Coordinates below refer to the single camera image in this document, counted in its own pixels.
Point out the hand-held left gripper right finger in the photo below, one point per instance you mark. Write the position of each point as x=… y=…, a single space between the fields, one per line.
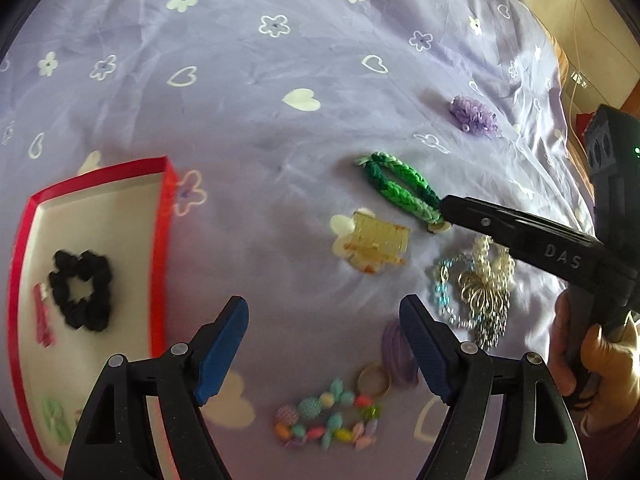
x=425 y=350

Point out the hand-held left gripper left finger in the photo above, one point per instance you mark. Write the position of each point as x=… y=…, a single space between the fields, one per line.
x=225 y=350

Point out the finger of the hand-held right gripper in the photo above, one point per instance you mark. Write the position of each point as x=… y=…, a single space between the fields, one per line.
x=500 y=230
x=560 y=229

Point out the yellow hair claw clip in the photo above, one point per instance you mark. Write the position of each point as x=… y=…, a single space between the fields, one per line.
x=375 y=240

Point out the red jewelry box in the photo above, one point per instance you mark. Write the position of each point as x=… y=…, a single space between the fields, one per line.
x=100 y=210

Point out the person's right hand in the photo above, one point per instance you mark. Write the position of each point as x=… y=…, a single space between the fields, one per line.
x=602 y=355

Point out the purple flower scrunchie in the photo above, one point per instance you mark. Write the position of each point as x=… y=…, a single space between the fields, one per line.
x=472 y=112

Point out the black scrunchie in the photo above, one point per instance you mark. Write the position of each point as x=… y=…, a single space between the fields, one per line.
x=60 y=285

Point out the pink hair clip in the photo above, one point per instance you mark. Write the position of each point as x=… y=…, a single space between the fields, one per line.
x=42 y=320

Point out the light green hair clip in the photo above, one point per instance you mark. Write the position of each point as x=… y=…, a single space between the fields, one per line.
x=52 y=420

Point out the purple floral bed sheet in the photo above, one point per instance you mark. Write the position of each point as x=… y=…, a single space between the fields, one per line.
x=250 y=110

